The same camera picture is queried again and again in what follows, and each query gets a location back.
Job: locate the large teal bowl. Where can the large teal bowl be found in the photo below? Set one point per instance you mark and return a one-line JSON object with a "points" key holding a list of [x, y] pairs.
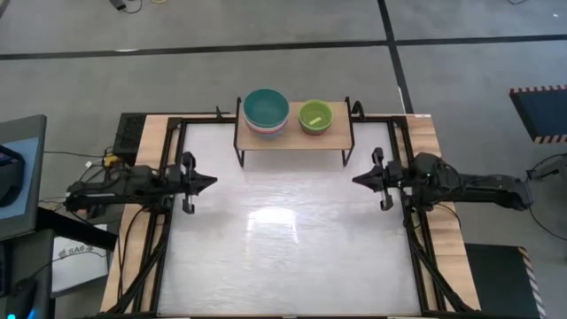
{"points": [[266, 108]]}

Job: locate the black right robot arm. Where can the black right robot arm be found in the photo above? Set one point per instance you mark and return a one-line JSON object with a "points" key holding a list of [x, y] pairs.
{"points": [[478, 186]]}

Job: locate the large coral red bowl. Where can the large coral red bowl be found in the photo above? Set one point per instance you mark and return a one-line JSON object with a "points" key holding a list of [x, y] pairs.
{"points": [[266, 132]]}

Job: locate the black perforated box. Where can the black perforated box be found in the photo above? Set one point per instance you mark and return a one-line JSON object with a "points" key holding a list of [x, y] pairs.
{"points": [[130, 133]]}

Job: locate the black computer mouse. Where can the black computer mouse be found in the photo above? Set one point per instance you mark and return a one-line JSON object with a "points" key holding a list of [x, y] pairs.
{"points": [[22, 299]]}

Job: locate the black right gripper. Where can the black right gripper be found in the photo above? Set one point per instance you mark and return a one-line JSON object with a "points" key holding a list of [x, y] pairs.
{"points": [[392, 175]]}

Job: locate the grey metal stand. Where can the grey metal stand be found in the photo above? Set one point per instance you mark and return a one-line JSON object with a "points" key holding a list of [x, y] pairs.
{"points": [[549, 170]]}

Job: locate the white labelled box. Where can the white labelled box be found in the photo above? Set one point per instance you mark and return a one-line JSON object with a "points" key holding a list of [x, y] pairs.
{"points": [[80, 266]]}

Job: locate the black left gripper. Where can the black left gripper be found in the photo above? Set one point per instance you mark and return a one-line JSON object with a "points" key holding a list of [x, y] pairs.
{"points": [[186, 181]]}

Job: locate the black clamp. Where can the black clamp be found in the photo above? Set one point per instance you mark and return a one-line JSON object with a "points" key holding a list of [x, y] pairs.
{"points": [[358, 111], [220, 113]]}

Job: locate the black beam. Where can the black beam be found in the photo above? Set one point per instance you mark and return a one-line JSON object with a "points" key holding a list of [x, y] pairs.
{"points": [[75, 228]]}

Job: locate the yellow connector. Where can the yellow connector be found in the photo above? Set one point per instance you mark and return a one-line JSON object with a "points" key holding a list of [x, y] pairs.
{"points": [[111, 160]]}

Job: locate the dark hazard-striped mat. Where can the dark hazard-striped mat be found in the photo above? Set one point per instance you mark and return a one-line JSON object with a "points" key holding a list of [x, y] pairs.
{"points": [[545, 113]]}

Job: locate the wooden shelf with black frame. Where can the wooden shelf with black frame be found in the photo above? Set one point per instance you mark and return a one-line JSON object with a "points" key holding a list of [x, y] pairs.
{"points": [[292, 142]]}

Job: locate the black hazard-striped platform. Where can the black hazard-striped platform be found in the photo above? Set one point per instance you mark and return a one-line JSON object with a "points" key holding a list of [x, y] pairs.
{"points": [[491, 283]]}

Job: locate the small green translucent bowl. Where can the small green translucent bowl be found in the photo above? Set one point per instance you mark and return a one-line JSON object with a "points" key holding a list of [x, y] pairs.
{"points": [[310, 113]]}

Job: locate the grey side table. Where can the grey side table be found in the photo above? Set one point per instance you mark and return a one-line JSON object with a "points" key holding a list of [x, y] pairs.
{"points": [[26, 128]]}

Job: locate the black headset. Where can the black headset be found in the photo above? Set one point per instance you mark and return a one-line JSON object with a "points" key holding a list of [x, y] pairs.
{"points": [[9, 177]]}

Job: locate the black aluminium table frame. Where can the black aluminium table frame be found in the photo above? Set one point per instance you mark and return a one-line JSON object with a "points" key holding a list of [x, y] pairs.
{"points": [[416, 257]]}

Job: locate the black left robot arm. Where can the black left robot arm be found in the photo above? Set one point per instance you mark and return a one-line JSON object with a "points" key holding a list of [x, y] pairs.
{"points": [[115, 186]]}

